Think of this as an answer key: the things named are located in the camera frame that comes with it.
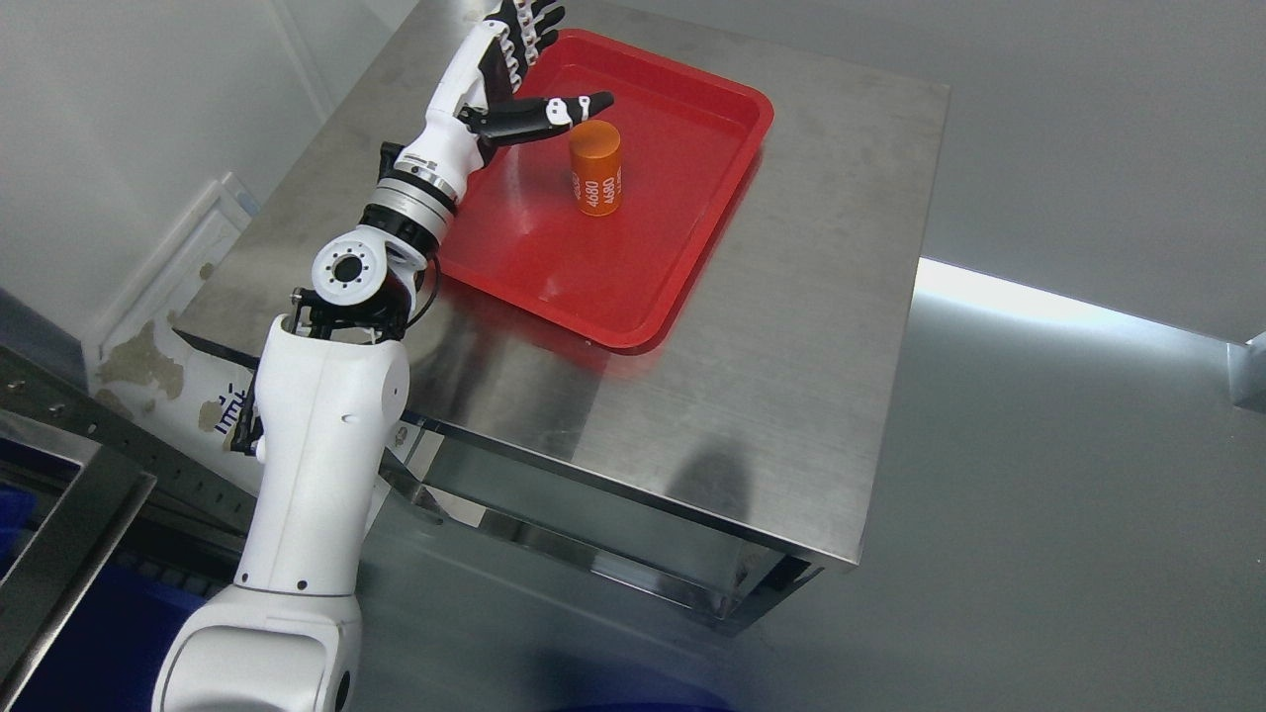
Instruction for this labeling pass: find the blue bin lower right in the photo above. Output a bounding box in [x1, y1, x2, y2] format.
[11, 495, 222, 711]

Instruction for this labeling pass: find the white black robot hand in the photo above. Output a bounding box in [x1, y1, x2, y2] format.
[392, 1, 615, 200]

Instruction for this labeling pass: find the stainless steel table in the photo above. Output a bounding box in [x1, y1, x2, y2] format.
[170, 0, 952, 633]

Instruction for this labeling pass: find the orange cylindrical capacitor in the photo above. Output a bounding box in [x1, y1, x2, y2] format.
[567, 119, 624, 217]

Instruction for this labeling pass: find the steel shelf rail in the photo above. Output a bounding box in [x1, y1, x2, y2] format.
[1, 347, 247, 711]

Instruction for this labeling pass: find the red plastic tray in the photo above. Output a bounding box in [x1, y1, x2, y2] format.
[439, 29, 774, 352]

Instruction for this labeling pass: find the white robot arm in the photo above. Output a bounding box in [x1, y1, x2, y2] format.
[152, 144, 484, 711]

